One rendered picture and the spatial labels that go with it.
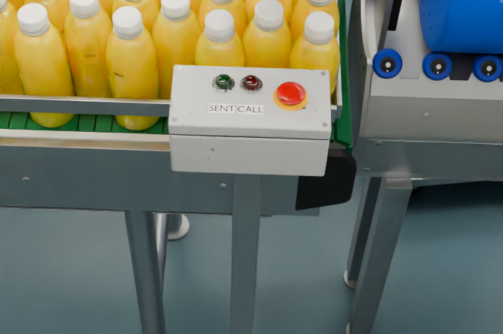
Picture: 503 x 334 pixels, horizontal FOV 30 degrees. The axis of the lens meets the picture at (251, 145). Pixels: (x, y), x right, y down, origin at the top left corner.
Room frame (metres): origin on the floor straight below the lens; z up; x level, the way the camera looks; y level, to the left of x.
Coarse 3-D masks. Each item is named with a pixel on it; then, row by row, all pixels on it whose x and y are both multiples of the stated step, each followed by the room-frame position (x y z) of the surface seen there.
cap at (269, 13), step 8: (264, 0) 0.92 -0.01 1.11; (272, 0) 0.92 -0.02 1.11; (256, 8) 0.91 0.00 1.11; (264, 8) 0.91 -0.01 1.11; (272, 8) 0.91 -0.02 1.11; (280, 8) 0.91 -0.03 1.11; (256, 16) 0.90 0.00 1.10; (264, 16) 0.89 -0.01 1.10; (272, 16) 0.89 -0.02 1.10; (280, 16) 0.90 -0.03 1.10; (264, 24) 0.89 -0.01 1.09; (272, 24) 0.89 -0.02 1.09
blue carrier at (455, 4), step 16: (432, 0) 1.00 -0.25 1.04; (448, 0) 0.92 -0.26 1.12; (464, 0) 0.91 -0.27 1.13; (480, 0) 0.91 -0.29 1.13; (496, 0) 0.92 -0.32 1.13; (432, 16) 0.98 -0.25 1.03; (448, 16) 0.91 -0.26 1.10; (464, 16) 0.91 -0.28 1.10; (480, 16) 0.91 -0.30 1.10; (496, 16) 0.91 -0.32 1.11; (432, 32) 0.96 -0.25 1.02; (448, 32) 0.91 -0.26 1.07; (464, 32) 0.91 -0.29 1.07; (480, 32) 0.91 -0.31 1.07; (496, 32) 0.91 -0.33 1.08; (432, 48) 0.95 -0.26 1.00; (448, 48) 0.93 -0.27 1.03; (464, 48) 0.92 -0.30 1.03; (480, 48) 0.92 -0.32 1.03; (496, 48) 0.92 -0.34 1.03
